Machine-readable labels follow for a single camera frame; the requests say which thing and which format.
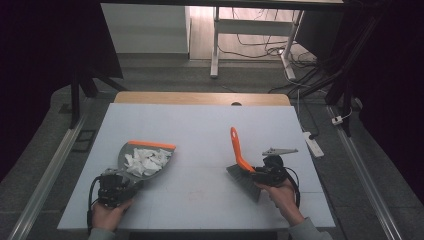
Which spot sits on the white cabinet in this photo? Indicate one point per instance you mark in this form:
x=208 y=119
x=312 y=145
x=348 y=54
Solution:
x=143 y=30

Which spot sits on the person's left hand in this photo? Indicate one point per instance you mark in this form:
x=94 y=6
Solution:
x=108 y=215

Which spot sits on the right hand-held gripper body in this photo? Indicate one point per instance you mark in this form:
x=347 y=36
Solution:
x=275 y=171

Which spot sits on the aluminium rail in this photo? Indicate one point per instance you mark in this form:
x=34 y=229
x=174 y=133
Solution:
x=366 y=180
x=50 y=160

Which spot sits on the black floor socket frame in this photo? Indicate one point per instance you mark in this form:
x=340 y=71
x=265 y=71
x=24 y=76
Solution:
x=84 y=141

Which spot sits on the white power strip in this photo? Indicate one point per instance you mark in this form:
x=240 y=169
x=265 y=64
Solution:
x=313 y=145

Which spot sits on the small white adapter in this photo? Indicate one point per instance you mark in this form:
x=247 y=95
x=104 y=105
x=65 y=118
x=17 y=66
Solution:
x=337 y=120

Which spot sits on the white desk frame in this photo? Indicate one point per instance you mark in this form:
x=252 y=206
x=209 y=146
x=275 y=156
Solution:
x=253 y=26

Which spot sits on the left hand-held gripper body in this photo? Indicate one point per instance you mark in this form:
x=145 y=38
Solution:
x=111 y=190

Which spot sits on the orange brush with grey bristles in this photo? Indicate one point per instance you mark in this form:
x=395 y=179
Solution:
x=241 y=160

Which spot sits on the person's right hand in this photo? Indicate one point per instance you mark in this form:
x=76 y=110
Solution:
x=285 y=200

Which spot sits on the pale blue table board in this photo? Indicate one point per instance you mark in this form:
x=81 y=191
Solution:
x=200 y=126

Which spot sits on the wooden table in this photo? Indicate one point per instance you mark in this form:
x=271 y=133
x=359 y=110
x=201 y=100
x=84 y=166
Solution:
x=186 y=98

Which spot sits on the pile of white paper scraps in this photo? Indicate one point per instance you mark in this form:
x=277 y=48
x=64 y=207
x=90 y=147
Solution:
x=146 y=161

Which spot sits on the grey dustpan with orange edge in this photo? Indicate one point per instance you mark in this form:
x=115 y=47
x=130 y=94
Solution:
x=146 y=160

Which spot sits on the black metal stand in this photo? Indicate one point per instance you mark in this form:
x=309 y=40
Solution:
x=346 y=83
x=75 y=100

